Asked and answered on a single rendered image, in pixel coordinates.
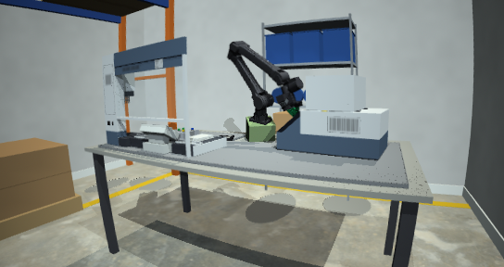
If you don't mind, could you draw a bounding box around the white benchtop lab instrument with lid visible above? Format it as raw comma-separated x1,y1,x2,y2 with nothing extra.
276,75,389,159

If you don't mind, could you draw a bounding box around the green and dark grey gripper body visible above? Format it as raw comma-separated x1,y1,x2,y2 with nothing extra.
282,101,303,111

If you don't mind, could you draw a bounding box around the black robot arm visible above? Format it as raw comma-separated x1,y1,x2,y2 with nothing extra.
227,41,304,125

